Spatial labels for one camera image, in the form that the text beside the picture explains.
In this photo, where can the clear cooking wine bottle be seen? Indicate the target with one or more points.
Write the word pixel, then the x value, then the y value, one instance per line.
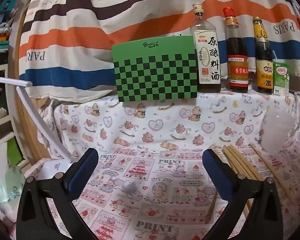
pixel 207 62

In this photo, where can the stack of boxes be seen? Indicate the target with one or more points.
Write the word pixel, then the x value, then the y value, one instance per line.
pixel 1 30

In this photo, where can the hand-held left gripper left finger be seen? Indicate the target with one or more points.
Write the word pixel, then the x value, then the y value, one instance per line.
pixel 83 169

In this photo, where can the striped blanket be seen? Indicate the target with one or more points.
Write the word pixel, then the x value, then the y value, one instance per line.
pixel 90 37

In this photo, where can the pink patchwork print cloth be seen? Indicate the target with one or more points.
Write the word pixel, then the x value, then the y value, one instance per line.
pixel 150 180

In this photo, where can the red cap dark sauce bottle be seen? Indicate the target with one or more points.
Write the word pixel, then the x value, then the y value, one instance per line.
pixel 236 50

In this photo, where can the green drink carton with straw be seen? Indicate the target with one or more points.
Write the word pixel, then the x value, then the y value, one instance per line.
pixel 281 77

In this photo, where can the translucent plastic cup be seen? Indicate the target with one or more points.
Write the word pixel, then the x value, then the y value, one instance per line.
pixel 277 135

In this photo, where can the white desk lamp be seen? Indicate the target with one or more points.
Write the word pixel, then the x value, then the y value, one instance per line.
pixel 39 125

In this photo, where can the green checkered box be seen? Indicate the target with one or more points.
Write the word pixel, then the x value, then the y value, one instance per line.
pixel 152 77

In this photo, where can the white plastic bag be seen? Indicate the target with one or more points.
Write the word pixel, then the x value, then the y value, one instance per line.
pixel 9 187

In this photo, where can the yellow label soy sauce bottle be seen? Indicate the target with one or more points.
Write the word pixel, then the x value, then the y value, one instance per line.
pixel 264 55

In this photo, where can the bear heart print cloth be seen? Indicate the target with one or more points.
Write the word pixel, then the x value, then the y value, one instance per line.
pixel 165 122

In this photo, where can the wooden frame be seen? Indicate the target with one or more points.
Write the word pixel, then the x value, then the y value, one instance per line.
pixel 14 55

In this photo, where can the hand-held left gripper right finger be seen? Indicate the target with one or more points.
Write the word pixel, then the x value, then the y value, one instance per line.
pixel 219 173

